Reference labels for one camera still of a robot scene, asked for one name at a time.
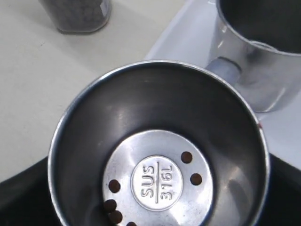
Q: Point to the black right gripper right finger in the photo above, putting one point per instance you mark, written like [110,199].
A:
[283,204]

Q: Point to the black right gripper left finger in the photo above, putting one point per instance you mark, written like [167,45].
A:
[25,198]

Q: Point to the steel mug with pellets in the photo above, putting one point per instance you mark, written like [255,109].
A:
[158,143]
[263,39]

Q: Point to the translucent plastic tall container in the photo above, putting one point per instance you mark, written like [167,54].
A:
[78,16]

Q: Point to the white rectangular plastic tray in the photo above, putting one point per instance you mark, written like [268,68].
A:
[188,39]

